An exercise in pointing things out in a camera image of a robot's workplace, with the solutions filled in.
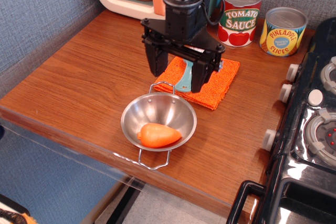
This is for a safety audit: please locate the teal toy scrub brush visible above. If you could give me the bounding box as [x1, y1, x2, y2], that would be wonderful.
[175, 59, 193, 92]

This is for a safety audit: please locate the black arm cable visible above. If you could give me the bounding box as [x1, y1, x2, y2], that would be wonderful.
[202, 0, 226, 26]

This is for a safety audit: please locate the orange fuzzy object bottom left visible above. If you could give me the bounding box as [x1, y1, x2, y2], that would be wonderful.
[0, 208, 37, 224]

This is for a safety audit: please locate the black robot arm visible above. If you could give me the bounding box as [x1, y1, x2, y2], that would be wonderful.
[141, 0, 225, 93]

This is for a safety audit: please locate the black toy stove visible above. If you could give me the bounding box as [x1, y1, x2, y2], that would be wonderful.
[227, 18, 335, 223]

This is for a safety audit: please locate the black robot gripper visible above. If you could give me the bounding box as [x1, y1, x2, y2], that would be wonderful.
[141, 0, 225, 93]

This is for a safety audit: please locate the orange plastic toy carrot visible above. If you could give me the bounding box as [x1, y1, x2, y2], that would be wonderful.
[137, 123, 182, 148]

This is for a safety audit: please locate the orange folded cloth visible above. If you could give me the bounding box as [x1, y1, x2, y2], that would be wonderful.
[154, 57, 240, 110]

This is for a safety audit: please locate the small steel two-handled bowl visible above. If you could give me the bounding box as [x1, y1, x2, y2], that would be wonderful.
[121, 83, 197, 170]

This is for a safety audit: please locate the pineapple slices toy can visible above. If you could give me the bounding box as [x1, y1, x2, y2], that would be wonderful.
[259, 7, 308, 57]

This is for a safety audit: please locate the tomato sauce toy can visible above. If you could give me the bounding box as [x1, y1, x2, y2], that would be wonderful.
[217, 0, 262, 47]

